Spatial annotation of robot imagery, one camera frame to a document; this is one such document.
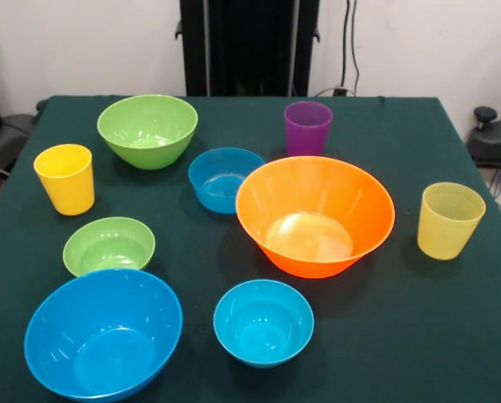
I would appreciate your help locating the large blue bowl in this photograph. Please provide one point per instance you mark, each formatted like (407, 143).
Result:
(103, 327)

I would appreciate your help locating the small ribbed blue bowl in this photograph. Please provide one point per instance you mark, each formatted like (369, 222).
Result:
(216, 176)

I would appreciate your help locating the large orange bowl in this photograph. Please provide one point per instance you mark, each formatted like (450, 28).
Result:
(317, 189)

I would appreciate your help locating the purple cup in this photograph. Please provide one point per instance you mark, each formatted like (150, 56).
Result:
(308, 134)

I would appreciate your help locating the small cyan bowl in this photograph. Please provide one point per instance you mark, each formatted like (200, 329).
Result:
(262, 323)

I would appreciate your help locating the large green bowl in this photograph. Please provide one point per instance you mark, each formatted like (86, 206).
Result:
(147, 121)

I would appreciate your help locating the small green bowl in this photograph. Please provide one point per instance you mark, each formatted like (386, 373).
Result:
(107, 243)

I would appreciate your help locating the opaque yellow cup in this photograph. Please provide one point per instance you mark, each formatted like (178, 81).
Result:
(67, 189)

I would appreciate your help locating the dark green tablecloth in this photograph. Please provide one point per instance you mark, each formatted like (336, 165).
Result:
(401, 315)

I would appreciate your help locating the translucent yellow-green cup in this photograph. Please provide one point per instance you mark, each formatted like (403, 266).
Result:
(449, 226)

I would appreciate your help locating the dark grey base foot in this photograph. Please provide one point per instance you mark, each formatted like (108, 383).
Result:
(11, 134)
(493, 142)

